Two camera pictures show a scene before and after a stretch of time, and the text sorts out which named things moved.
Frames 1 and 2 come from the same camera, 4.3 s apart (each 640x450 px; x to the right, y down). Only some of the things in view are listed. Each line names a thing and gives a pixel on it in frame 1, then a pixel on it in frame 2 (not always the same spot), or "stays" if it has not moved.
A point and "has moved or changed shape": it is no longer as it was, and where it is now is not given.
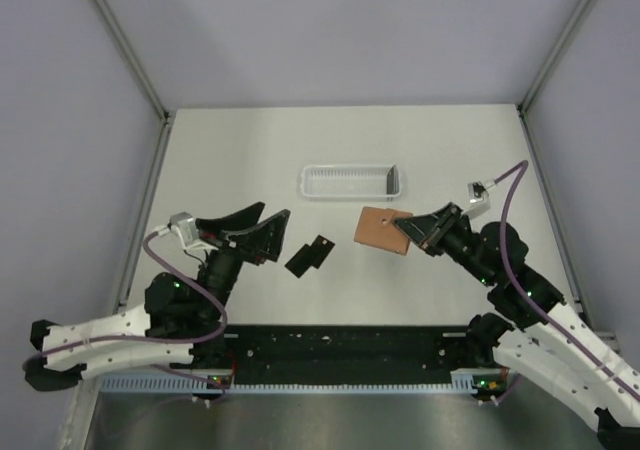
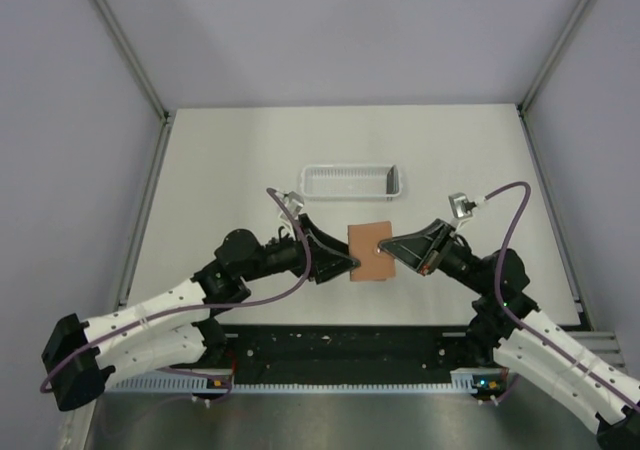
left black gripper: [257, 243] to [325, 265]
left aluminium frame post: [122, 40] stays
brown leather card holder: [377, 229] has moved or changed shape
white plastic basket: [348, 181] stays
